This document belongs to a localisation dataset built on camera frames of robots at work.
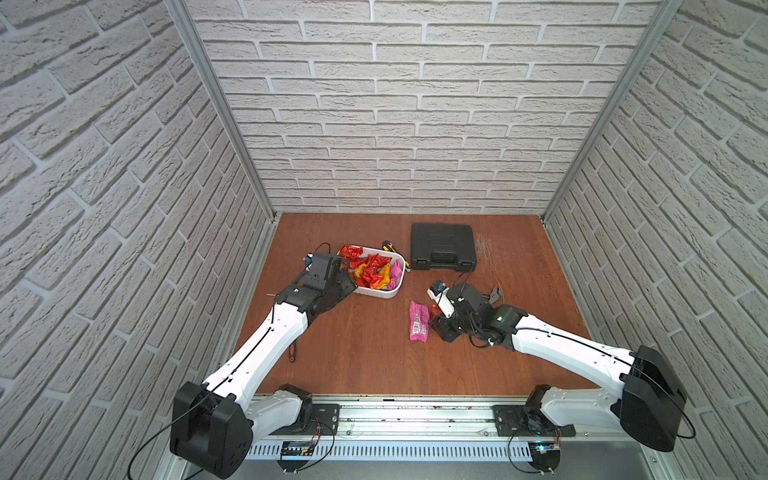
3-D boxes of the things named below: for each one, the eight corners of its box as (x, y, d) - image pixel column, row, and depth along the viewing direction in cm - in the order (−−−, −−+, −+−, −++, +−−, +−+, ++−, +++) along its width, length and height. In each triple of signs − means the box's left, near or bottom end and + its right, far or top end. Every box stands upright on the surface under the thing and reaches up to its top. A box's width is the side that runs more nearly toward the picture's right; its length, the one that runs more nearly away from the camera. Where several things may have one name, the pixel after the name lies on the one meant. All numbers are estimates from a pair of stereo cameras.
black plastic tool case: (411, 271, 104) (412, 262, 100) (409, 233, 116) (410, 223, 111) (475, 272, 104) (479, 262, 100) (467, 233, 116) (470, 223, 111)
